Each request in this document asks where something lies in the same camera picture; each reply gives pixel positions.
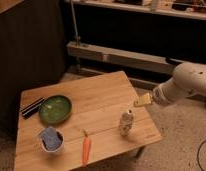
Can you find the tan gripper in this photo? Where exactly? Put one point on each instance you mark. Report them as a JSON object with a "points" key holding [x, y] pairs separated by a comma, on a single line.
{"points": [[145, 99]]}

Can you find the orange carrot-shaped pepper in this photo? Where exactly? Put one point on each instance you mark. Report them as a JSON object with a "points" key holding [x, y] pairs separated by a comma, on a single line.
{"points": [[86, 148]]}

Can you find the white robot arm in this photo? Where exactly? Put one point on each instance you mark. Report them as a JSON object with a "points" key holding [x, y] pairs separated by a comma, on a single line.
{"points": [[188, 79]]}

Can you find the small white bottle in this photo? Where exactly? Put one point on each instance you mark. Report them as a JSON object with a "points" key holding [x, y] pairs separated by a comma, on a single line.
{"points": [[126, 122]]}

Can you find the grey metal beam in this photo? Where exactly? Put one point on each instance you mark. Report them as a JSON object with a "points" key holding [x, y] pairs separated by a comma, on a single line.
{"points": [[120, 57]]}

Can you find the wooden table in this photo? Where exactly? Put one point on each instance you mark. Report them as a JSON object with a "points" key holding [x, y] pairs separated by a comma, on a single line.
{"points": [[97, 104]]}

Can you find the green round plate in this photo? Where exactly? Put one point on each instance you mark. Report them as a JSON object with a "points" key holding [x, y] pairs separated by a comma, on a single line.
{"points": [[55, 109]]}

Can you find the white cup with blue cloth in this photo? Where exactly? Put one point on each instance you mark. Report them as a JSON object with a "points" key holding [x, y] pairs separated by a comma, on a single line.
{"points": [[52, 140]]}

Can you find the cluttered upper shelf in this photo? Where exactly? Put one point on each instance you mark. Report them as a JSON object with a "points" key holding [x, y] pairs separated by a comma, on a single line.
{"points": [[151, 7]]}

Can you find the metal vertical pole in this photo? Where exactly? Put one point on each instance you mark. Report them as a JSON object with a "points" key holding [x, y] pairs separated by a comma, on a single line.
{"points": [[77, 37]]}

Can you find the black rectangular bar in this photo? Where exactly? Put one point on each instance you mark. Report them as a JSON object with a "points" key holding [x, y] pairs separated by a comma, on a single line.
{"points": [[31, 108]]}

